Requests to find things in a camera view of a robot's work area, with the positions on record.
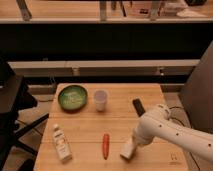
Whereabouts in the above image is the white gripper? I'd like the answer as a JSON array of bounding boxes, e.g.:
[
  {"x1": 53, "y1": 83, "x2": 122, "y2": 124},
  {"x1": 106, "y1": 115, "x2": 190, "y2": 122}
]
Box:
[{"x1": 132, "y1": 132, "x2": 149, "y2": 148}]

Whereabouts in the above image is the white sponge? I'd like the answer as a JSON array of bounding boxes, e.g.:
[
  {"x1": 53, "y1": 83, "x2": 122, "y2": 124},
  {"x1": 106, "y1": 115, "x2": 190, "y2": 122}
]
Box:
[{"x1": 120, "y1": 138, "x2": 137, "y2": 159}]

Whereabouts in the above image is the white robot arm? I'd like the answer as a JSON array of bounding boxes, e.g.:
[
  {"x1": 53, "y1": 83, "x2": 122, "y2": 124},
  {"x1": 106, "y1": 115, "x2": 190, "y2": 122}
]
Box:
[{"x1": 132, "y1": 104, "x2": 213, "y2": 162}]

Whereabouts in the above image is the green ceramic bowl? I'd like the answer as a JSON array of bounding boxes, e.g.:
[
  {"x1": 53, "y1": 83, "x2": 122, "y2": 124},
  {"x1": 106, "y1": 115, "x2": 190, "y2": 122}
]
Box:
[{"x1": 58, "y1": 85, "x2": 88, "y2": 111}]

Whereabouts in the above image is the red orange carrot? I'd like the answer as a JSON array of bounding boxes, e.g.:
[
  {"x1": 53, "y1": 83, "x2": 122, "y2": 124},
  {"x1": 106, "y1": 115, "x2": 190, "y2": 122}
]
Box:
[{"x1": 102, "y1": 134, "x2": 110, "y2": 160}]

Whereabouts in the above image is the translucent plastic cup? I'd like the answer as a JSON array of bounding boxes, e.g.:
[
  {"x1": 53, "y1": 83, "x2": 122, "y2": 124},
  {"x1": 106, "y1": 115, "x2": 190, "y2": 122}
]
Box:
[{"x1": 93, "y1": 90, "x2": 108, "y2": 112}]

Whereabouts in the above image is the grey panel at right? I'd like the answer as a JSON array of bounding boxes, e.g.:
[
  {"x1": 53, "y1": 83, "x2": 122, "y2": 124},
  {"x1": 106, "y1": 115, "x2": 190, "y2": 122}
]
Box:
[{"x1": 179, "y1": 41, "x2": 213, "y2": 134}]

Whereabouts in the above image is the white lotion bottle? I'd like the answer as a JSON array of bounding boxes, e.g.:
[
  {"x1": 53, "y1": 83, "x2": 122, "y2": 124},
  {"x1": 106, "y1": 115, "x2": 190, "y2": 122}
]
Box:
[{"x1": 53, "y1": 124, "x2": 72, "y2": 163}]

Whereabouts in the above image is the black office chair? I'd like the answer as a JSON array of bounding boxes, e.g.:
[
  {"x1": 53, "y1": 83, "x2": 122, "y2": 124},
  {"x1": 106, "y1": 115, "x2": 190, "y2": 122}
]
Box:
[{"x1": 0, "y1": 57, "x2": 49, "y2": 171}]

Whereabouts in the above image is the black cable on floor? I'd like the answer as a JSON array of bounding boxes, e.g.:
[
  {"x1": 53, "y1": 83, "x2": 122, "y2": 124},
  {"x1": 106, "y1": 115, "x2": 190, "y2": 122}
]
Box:
[{"x1": 168, "y1": 105, "x2": 186, "y2": 128}]

